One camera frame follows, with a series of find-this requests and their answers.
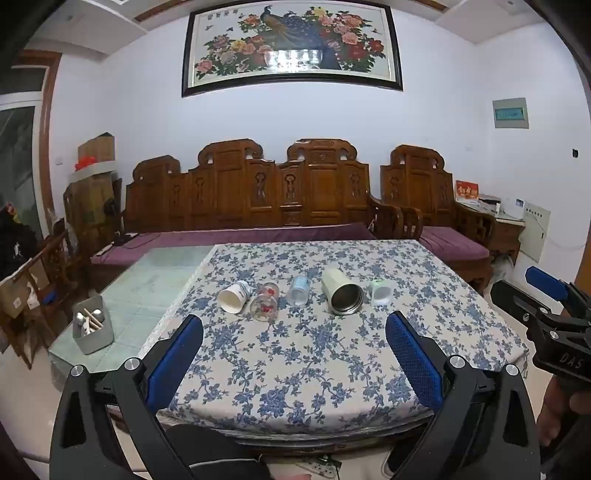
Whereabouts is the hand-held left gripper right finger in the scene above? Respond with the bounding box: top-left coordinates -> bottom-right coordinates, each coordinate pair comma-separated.
385,311 -> 541,480

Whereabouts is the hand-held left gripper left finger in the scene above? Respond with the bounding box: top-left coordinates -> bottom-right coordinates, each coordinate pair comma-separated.
48,315 -> 204,480

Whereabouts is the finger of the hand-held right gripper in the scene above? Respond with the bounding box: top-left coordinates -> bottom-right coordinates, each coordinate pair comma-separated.
490,280 -> 544,325
525,266 -> 573,302

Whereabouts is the small white green cup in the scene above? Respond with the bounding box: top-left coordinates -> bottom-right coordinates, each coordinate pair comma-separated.
370,279 -> 393,306

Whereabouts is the white paper cup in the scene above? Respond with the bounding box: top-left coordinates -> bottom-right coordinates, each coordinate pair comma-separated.
218,282 -> 252,315

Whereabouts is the cream metal tumbler cup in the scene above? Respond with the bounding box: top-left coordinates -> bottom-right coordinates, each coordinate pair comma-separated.
321,267 -> 364,316

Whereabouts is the glass cup with red print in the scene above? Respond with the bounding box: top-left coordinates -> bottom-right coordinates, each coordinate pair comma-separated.
249,284 -> 280,323

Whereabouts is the clear plastic cup blue label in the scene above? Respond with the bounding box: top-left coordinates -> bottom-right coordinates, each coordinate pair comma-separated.
286,275 -> 311,307

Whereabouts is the person's right hand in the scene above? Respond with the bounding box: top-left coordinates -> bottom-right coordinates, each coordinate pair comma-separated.
537,378 -> 576,448

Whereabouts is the grey metal cover panel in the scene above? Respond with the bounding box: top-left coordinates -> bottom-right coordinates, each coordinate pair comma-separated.
519,202 -> 552,264

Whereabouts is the wooden side table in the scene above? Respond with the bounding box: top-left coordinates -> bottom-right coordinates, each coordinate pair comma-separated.
455,199 -> 526,265

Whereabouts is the white electronic device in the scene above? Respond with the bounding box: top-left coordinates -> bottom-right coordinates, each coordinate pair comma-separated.
498,198 -> 527,220

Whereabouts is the short purple seat cushion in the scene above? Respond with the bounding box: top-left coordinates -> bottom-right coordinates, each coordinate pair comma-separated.
418,226 -> 490,260

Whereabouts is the grey utensil holder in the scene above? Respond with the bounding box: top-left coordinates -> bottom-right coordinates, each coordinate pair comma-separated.
71,295 -> 115,355

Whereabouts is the person's dark trouser leg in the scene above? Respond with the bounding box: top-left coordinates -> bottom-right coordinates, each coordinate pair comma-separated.
161,423 -> 271,480

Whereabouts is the blue floral tablecloth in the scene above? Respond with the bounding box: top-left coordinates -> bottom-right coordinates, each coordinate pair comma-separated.
141,240 -> 531,435

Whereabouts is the long purple seat cushion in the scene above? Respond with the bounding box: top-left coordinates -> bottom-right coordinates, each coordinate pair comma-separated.
91,222 -> 376,265

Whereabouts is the carved wooden armchair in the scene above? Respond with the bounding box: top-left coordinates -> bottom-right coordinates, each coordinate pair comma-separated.
379,144 -> 498,296

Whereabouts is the white power strip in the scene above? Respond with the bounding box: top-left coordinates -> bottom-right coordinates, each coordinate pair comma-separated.
295,455 -> 343,480

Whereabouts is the wooden chair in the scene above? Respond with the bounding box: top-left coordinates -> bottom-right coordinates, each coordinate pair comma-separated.
0,230 -> 80,367

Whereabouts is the carved wooden sofa bench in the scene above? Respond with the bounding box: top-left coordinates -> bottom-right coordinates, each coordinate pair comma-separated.
90,137 -> 407,296

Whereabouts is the dark clothing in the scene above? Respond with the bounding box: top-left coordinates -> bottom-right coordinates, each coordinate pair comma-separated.
0,210 -> 38,280

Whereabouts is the small cardboard box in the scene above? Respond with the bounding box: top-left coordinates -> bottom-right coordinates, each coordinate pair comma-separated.
78,133 -> 116,163

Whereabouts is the wooden framed door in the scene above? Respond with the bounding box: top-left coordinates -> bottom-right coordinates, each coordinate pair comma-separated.
0,50 -> 64,282

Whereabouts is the framed peacock flower painting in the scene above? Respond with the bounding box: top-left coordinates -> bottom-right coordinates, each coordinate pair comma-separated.
181,0 -> 403,99

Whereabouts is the black charger with cable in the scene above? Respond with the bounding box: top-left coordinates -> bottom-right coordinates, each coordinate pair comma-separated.
102,231 -> 160,254

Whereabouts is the wall electrical panel box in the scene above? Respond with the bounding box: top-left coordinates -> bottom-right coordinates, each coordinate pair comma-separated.
492,97 -> 528,130

